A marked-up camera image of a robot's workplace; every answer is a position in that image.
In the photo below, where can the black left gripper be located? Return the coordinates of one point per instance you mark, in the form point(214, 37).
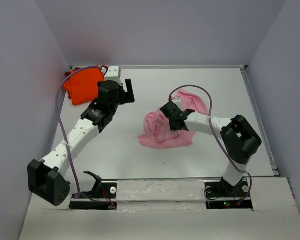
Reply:
point(130, 93)

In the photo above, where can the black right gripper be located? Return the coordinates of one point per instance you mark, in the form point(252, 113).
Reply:
point(172, 128)

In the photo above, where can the pink t shirt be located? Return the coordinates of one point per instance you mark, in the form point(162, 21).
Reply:
point(157, 132)

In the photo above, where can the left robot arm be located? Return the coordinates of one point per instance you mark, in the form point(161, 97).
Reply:
point(46, 177)

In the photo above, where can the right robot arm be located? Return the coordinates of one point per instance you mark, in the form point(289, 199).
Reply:
point(236, 137)

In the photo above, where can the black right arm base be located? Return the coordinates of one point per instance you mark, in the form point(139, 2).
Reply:
point(216, 199)

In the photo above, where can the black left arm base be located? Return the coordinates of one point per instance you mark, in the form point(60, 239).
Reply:
point(102, 196)

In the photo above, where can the orange folded t shirt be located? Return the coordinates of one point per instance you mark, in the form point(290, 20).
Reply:
point(83, 86)

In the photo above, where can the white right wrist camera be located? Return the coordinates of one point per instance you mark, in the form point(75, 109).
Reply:
point(176, 103)

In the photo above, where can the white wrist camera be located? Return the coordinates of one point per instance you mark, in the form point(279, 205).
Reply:
point(112, 73)
point(176, 103)

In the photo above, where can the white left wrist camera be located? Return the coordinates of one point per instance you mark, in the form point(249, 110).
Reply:
point(112, 73)

